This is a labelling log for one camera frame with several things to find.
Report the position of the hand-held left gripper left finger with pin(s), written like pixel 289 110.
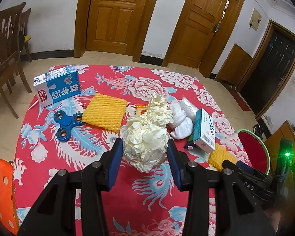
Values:
pixel 115 162

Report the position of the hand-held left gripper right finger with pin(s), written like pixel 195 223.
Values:
pixel 173 167

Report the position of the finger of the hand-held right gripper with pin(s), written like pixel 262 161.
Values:
pixel 248 188
pixel 257 173

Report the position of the red basin with green rim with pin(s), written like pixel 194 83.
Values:
pixel 253 147

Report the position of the large paper ball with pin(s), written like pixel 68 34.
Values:
pixel 145 145

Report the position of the small yellow foam net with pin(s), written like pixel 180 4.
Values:
pixel 222 153

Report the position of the white knotted cloth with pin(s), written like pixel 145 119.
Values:
pixel 180 121

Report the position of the red floral tablecloth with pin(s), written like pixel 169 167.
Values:
pixel 83 152

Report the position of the black shoe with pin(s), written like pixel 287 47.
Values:
pixel 258 130

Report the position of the long wooden cabinet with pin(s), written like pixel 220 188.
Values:
pixel 282 132

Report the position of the white and teal small box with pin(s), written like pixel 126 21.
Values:
pixel 205 130

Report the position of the large yellow foam net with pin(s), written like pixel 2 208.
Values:
pixel 104 111

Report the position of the orange snack packet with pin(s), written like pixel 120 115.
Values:
pixel 140 109

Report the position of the small crumpled paper ball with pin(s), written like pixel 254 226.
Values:
pixel 158 107

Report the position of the blue fidget spinner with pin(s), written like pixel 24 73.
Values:
pixel 67 123

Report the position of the white plastic bag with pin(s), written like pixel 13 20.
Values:
pixel 189 107

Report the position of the red doormat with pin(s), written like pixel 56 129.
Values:
pixel 242 100

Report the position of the blue and white milk carton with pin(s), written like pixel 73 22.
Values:
pixel 57 86

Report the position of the black door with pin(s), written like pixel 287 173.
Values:
pixel 270 66

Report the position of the wooden shoe cabinet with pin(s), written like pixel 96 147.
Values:
pixel 233 65

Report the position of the orange plastic stool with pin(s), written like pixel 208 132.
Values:
pixel 2 186

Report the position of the wooden panel door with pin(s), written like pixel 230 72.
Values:
pixel 116 14

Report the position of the wooden door with lock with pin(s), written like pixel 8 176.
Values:
pixel 201 22

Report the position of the wooden chair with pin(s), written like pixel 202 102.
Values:
pixel 5 46
pixel 25 27

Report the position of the wall electrical panel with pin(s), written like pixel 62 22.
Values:
pixel 255 19

